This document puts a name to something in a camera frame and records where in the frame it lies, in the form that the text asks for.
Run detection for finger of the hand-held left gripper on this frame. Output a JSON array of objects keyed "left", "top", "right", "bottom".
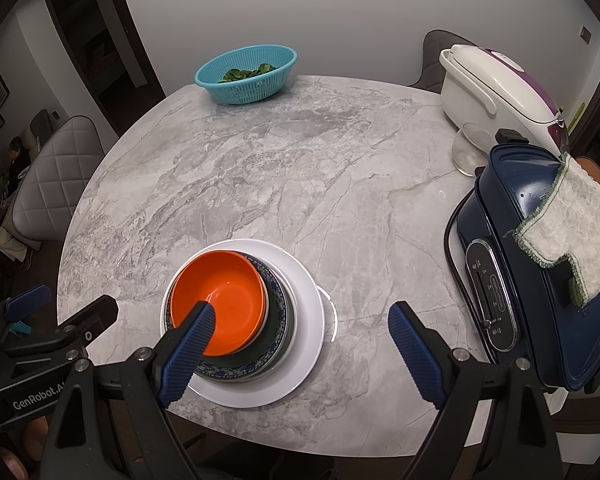
[
  {"left": 0, "top": 284, "right": 52, "bottom": 333},
  {"left": 0, "top": 294, "right": 120, "bottom": 363}
]

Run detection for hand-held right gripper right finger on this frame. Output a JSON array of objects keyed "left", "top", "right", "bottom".
[{"left": 387, "top": 301, "right": 566, "bottom": 480}]

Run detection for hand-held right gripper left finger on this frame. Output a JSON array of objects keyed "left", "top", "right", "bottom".
[{"left": 40, "top": 301, "right": 217, "bottom": 480}]

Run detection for blue patterned bowl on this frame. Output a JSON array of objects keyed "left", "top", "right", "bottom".
[{"left": 162, "top": 252, "right": 297, "bottom": 381}]

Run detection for orange bowl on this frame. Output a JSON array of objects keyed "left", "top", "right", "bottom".
[{"left": 170, "top": 250, "right": 270, "bottom": 356}]

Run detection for large white plate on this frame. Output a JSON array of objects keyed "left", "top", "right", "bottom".
[{"left": 161, "top": 238, "right": 327, "bottom": 408}]

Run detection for grey quilted chair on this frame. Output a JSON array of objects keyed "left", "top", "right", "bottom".
[
  {"left": 7, "top": 115, "right": 106, "bottom": 251},
  {"left": 407, "top": 30, "right": 476, "bottom": 93}
]

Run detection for grey high-back chair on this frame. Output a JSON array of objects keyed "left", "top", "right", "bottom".
[{"left": 30, "top": 109, "right": 56, "bottom": 151}]

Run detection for navy electric cooker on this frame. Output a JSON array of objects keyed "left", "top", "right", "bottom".
[{"left": 455, "top": 130, "right": 600, "bottom": 393}]

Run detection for white dishcloth with green edge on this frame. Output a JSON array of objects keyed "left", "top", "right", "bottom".
[{"left": 504, "top": 152, "right": 600, "bottom": 308}]

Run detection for teal plastic colander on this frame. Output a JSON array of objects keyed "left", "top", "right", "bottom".
[{"left": 195, "top": 45, "right": 299, "bottom": 106}]

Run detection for white and purple rice cooker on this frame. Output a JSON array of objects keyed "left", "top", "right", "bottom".
[{"left": 439, "top": 44, "right": 571, "bottom": 153}]

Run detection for green leafy vegetables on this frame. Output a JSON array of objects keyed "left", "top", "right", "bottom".
[{"left": 217, "top": 63, "right": 281, "bottom": 84}]

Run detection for black power cable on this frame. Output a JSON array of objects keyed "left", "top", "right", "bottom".
[{"left": 442, "top": 165, "right": 491, "bottom": 356}]

